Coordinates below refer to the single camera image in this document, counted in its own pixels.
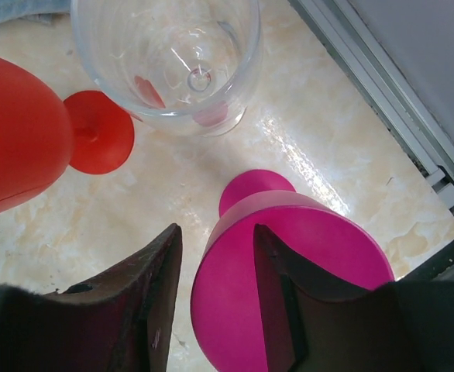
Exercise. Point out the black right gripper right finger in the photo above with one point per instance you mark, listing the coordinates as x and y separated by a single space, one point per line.
338 326

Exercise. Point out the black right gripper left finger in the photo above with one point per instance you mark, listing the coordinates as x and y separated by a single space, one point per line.
118 320

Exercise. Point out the pink wine glass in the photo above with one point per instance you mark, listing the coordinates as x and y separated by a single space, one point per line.
237 301

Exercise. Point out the red wine glass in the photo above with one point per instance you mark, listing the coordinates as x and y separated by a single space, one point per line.
41 135

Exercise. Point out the clear wine glass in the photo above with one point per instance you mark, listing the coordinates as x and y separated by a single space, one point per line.
187 68

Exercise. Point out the folded light blue jeans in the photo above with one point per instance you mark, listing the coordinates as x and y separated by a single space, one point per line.
33 10

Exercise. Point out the aluminium corner frame rail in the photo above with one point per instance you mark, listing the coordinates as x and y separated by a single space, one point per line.
351 44

